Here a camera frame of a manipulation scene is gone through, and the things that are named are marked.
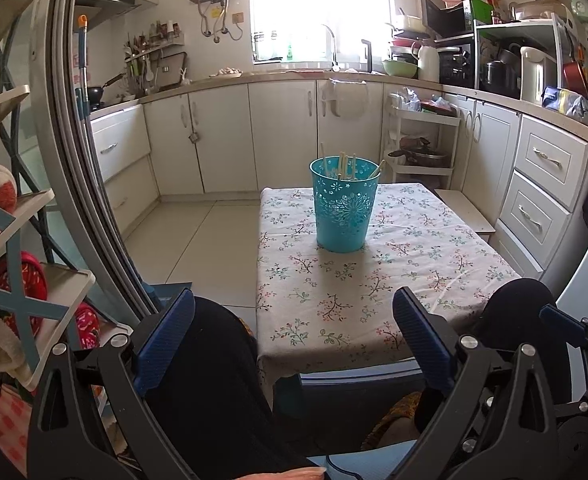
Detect cream cabinet with wide drawers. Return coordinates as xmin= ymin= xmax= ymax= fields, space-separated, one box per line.
xmin=90 ymin=105 xmax=162 ymax=233

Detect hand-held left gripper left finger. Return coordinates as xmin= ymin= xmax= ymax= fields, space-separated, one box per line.
xmin=26 ymin=288 xmax=197 ymax=480

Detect green board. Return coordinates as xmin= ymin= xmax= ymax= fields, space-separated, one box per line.
xmin=469 ymin=0 xmax=495 ymax=28

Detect range hood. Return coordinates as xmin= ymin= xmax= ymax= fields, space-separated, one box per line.
xmin=74 ymin=0 xmax=142 ymax=23

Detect grey sliding door frame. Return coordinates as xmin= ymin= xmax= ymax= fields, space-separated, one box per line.
xmin=28 ymin=0 xmax=162 ymax=321

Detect blue folder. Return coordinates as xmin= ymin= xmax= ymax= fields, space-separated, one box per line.
xmin=141 ymin=282 xmax=195 ymax=313

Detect water heater hoses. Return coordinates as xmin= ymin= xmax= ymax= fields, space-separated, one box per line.
xmin=198 ymin=0 xmax=231 ymax=43

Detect beige kitchen countertop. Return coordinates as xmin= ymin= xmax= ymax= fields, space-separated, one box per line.
xmin=88 ymin=67 xmax=588 ymax=151

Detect white door-hung bag holder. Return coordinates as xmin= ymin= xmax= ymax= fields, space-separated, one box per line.
xmin=321 ymin=77 xmax=371 ymax=119

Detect black cable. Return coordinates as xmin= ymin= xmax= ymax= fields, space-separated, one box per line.
xmin=324 ymin=454 xmax=362 ymax=480

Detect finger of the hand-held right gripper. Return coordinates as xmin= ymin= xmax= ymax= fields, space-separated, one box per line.
xmin=451 ymin=386 xmax=525 ymax=480
xmin=539 ymin=304 xmax=588 ymax=386

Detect person's left leg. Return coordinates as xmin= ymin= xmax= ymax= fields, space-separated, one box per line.
xmin=146 ymin=295 xmax=315 ymax=480

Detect stack of dishes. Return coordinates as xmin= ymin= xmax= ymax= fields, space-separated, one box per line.
xmin=386 ymin=7 xmax=427 ymax=63

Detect cream cabinet with tall doors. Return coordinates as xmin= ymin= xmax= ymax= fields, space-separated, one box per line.
xmin=141 ymin=80 xmax=387 ymax=198

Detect grey tray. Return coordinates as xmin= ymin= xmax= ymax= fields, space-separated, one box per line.
xmin=160 ymin=52 xmax=189 ymax=92

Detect white door panel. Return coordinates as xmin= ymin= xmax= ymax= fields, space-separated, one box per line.
xmin=554 ymin=150 xmax=588 ymax=311

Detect white thermos jug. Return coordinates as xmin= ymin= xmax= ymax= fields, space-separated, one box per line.
xmin=413 ymin=45 xmax=441 ymax=83

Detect white teal shoe rack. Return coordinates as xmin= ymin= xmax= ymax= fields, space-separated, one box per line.
xmin=0 ymin=0 xmax=97 ymax=393

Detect red floral slipper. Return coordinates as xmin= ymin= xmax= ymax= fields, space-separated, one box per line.
xmin=74 ymin=305 xmax=100 ymax=351

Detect black kettle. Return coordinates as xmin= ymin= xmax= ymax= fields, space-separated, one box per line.
xmin=481 ymin=60 xmax=520 ymax=98

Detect wooden step stool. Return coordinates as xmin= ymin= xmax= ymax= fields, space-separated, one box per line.
xmin=433 ymin=188 xmax=497 ymax=243

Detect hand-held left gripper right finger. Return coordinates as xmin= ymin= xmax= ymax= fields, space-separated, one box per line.
xmin=392 ymin=287 xmax=562 ymax=480

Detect cream cabinet with small drawers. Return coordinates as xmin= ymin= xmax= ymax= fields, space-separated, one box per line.
xmin=441 ymin=92 xmax=588 ymax=281

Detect yellow packet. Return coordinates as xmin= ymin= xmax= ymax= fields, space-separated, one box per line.
xmin=561 ymin=89 xmax=588 ymax=128

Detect pink checkered cloth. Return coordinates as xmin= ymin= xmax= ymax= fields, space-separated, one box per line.
xmin=0 ymin=385 xmax=30 ymax=476

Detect teal perforated bucket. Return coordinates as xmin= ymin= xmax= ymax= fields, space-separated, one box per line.
xmin=309 ymin=156 xmax=382 ymax=254

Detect green bowl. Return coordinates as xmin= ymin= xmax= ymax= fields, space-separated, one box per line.
xmin=381 ymin=59 xmax=419 ymax=79

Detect wall utensil rack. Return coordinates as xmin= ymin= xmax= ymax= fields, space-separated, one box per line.
xmin=124 ymin=19 xmax=187 ymax=98

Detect pan with glass lid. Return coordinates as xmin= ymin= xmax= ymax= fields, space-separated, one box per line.
xmin=388 ymin=137 xmax=450 ymax=167

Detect red pot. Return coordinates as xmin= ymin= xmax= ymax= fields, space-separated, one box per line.
xmin=563 ymin=60 xmax=588 ymax=98

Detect silver faucet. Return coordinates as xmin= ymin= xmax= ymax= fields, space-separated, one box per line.
xmin=321 ymin=23 xmax=341 ymax=73

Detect red green packet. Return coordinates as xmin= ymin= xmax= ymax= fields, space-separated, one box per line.
xmin=420 ymin=96 xmax=459 ymax=115

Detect black wok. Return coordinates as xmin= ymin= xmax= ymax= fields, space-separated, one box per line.
xmin=86 ymin=72 xmax=124 ymax=108

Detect white tiered shelf rack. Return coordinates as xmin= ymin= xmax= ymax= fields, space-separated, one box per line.
xmin=385 ymin=92 xmax=461 ymax=184

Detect metal counter shelf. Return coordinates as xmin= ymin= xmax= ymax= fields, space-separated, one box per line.
xmin=434 ymin=17 xmax=575 ymax=106

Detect patterned cushion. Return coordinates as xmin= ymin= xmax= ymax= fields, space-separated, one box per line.
xmin=361 ymin=392 xmax=425 ymax=453

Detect mop handle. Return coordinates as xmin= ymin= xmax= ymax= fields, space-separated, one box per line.
xmin=71 ymin=14 xmax=94 ymax=126

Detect blue seat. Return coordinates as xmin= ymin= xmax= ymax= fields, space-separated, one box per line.
xmin=306 ymin=440 xmax=427 ymax=480

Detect blue table frame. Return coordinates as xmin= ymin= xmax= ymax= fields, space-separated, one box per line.
xmin=294 ymin=360 xmax=425 ymax=378

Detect kitchen window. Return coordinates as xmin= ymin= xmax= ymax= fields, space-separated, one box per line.
xmin=248 ymin=0 xmax=395 ymax=63

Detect white electric thermo pot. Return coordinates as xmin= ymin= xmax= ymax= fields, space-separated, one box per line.
xmin=519 ymin=46 xmax=559 ymax=107

